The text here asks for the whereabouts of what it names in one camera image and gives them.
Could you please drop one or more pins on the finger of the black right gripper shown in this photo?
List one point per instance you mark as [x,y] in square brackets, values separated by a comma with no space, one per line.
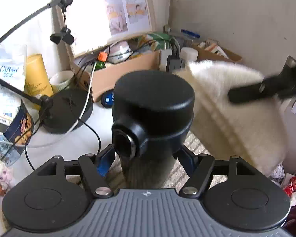
[260,90]

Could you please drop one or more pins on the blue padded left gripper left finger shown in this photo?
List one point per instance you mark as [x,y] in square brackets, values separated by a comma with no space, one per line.
[105,159]

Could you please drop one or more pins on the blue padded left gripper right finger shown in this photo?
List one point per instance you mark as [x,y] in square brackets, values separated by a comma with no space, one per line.
[188,160]

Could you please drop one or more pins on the white fluffy cloth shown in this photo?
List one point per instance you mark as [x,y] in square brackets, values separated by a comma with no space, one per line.
[254,131]

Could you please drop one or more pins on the black thermos flask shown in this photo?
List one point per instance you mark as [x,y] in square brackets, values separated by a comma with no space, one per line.
[152,114]

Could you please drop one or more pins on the blue remote control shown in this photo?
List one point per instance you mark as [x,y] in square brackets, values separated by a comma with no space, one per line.
[107,99]

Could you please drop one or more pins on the black round lamp base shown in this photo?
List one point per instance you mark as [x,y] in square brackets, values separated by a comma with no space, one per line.
[61,111]

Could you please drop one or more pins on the small cardboard box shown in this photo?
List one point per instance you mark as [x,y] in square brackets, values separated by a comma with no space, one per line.
[212,50]

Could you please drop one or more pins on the clear jar white lid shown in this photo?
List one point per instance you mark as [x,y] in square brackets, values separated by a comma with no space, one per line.
[189,54]

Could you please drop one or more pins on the long cardboard box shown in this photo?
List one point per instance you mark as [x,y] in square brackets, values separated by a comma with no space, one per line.
[116,66]

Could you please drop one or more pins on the blue orange snack bag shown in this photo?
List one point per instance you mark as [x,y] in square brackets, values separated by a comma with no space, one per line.
[21,123]

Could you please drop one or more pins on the black power adapter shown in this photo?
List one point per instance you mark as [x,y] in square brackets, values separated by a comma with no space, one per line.
[173,64]

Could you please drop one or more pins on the green bottle orange cap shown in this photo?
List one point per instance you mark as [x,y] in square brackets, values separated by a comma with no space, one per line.
[101,60]

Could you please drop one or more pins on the yellow cylindrical can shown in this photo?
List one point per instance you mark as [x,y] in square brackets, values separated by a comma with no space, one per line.
[36,79]

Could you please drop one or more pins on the small doll figure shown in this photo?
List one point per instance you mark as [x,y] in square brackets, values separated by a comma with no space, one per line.
[7,179]

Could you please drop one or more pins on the white tissue pack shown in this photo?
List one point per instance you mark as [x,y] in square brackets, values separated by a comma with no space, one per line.
[12,71]

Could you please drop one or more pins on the framed baby photo picture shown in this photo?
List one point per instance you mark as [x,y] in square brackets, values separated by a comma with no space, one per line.
[97,23]

